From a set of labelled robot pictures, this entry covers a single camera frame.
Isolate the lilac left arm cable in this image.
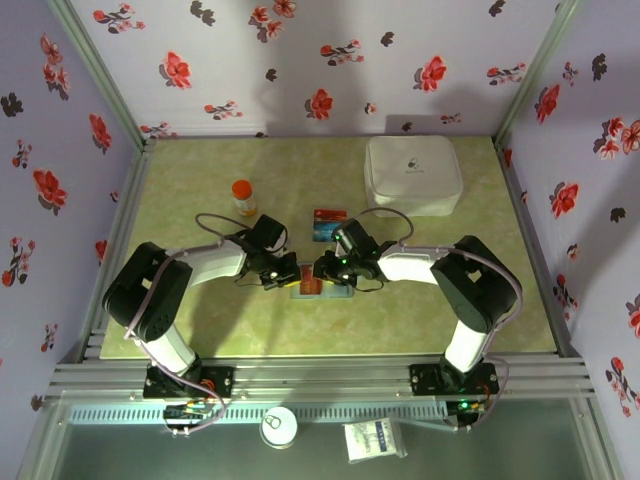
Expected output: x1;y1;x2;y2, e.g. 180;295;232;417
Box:
124;213;251;439

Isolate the aluminium side rail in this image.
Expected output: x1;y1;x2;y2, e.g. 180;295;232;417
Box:
492;137;584;359
79;139;156;361

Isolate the white pull-tab can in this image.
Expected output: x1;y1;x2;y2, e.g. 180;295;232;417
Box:
258;405;300;450

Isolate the perforated metal strip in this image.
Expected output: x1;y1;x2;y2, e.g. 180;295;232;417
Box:
67;405;454;425

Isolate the lilac right arm cable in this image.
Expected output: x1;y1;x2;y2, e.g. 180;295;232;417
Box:
355;206;525;434

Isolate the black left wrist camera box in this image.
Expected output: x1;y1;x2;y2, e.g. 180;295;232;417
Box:
249;214;290;254

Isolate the pale green card holder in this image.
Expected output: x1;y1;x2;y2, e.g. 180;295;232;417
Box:
289;272;357;302

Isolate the aluminium frame post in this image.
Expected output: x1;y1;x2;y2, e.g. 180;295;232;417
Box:
47;0;154;146
492;0;586;144

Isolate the orange pill bottle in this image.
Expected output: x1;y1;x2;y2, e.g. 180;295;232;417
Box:
231;179;259;217

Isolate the lilac arm cable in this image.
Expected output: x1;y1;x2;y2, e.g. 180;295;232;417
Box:
355;206;525;434
124;213;251;439

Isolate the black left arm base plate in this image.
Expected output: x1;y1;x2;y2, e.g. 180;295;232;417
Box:
143;363;236;401

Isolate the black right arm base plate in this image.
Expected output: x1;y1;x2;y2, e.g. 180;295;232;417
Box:
408;362;500;397

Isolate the long aluminium frame rail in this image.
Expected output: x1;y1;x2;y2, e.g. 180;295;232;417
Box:
47;355;599;402

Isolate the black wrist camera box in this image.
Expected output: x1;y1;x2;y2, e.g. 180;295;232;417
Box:
249;214;290;254
332;218;380;257

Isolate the clear packet of white pads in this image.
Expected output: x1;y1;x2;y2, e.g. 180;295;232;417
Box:
342;418;409;464

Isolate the small electronics board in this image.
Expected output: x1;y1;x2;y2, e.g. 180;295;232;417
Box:
163;399;214;439
442;397;489;432

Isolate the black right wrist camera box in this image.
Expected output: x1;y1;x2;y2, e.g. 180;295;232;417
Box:
332;218;380;257

